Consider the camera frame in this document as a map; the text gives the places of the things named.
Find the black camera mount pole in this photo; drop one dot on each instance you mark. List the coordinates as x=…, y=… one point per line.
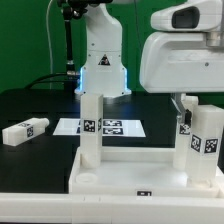
x=71, y=9

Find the white front fence bar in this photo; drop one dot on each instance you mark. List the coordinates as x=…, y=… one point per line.
x=89, y=209

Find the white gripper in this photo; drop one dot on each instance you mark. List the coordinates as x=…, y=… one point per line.
x=181, y=63

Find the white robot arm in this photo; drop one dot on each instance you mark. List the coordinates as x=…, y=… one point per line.
x=103, y=71

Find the white desk top tray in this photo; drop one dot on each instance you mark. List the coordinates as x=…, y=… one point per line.
x=133, y=171

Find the paper sheet with markers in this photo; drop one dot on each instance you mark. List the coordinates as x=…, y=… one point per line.
x=111, y=128

